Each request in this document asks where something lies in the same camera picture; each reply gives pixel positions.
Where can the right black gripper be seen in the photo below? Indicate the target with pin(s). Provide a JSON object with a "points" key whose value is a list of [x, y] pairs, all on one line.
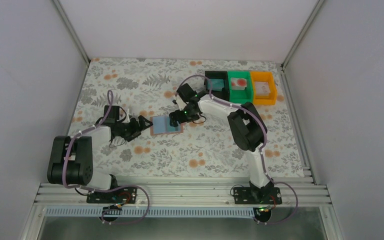
{"points": [[179, 116]]}

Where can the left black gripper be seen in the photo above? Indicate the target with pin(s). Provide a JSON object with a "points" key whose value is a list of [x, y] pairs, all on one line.
{"points": [[136, 127]]}

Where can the teal credit card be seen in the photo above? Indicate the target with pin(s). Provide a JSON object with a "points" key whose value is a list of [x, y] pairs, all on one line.
{"points": [[216, 84], [173, 129]]}

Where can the orange leather card holder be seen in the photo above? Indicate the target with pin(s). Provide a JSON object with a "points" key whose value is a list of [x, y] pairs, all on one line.
{"points": [[160, 125]]}

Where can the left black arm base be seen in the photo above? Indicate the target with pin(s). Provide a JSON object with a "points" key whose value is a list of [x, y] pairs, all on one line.
{"points": [[117, 199]]}

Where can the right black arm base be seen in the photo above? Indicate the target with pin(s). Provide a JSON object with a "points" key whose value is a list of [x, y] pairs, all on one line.
{"points": [[264, 197]]}

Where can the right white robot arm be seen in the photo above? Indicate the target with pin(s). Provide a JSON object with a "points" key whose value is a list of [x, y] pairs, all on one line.
{"points": [[246, 126]]}

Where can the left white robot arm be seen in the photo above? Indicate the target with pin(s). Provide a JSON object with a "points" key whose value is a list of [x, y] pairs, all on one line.
{"points": [[71, 162]]}

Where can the white red card in green bin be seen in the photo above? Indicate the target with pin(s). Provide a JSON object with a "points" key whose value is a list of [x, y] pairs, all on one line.
{"points": [[238, 83]]}

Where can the white card in orange bin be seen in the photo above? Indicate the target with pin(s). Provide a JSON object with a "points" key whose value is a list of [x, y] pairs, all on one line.
{"points": [[262, 89]]}

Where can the floral table mat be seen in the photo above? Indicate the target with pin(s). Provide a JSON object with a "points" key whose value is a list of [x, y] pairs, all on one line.
{"points": [[204, 148]]}

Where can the black plastic bin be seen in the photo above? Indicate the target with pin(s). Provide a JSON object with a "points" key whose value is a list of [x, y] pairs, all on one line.
{"points": [[225, 93]]}

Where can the green plastic bin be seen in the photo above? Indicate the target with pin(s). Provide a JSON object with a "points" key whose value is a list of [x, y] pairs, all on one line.
{"points": [[241, 97]]}

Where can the orange plastic bin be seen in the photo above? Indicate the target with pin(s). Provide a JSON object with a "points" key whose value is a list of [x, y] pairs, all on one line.
{"points": [[265, 76]]}

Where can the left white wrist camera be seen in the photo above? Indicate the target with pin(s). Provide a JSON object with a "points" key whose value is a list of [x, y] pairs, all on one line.
{"points": [[126, 117]]}

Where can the aluminium mounting rail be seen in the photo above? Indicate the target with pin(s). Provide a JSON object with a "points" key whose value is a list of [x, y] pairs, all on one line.
{"points": [[195, 192]]}

